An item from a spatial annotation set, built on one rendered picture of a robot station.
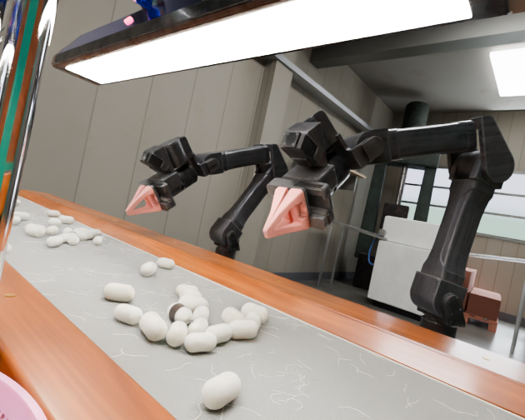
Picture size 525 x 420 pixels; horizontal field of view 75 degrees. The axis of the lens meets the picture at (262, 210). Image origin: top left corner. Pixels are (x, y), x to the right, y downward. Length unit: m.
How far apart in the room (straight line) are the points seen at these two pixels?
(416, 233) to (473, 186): 3.78
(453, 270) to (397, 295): 3.75
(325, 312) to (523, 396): 0.23
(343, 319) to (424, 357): 0.11
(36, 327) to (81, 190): 2.53
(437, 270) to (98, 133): 2.53
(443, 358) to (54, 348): 0.39
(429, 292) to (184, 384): 0.52
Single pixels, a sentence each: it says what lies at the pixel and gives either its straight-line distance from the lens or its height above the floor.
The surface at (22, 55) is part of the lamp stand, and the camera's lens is 0.27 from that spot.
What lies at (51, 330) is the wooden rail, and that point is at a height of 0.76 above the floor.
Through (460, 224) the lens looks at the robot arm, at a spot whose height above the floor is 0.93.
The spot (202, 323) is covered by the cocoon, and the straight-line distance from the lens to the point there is 0.38.
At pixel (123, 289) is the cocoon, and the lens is 0.45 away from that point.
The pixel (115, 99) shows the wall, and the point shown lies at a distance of 2.92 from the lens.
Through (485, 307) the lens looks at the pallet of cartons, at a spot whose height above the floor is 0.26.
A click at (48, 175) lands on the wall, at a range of 2.75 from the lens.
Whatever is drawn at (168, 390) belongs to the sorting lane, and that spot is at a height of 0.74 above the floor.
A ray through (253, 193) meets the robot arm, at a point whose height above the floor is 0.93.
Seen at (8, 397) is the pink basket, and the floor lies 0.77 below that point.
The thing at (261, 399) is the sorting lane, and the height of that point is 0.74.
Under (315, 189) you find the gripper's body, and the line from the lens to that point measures 0.50.
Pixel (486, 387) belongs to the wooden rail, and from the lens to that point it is 0.46.
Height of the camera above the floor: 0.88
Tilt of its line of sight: level
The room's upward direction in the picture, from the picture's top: 12 degrees clockwise
